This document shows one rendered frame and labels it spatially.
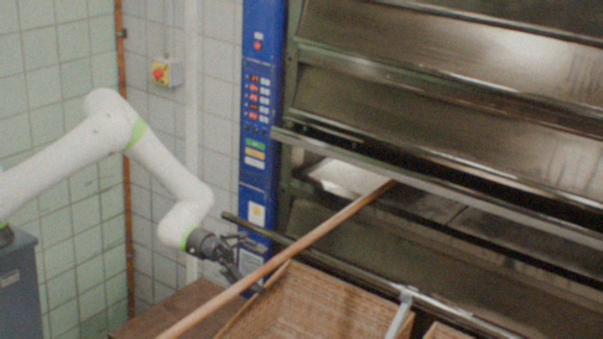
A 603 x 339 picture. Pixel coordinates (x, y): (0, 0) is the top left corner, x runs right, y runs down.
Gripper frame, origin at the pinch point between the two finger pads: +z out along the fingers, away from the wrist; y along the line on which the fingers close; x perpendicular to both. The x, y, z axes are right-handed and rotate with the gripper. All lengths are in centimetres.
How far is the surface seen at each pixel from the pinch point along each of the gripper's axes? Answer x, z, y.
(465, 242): -58, 39, 2
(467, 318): -21, 57, 2
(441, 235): -58, 31, 2
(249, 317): -31, -27, 47
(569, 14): -59, 56, -76
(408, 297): -19.7, 38.7, 2.8
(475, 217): -76, 35, 1
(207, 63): -59, -73, -34
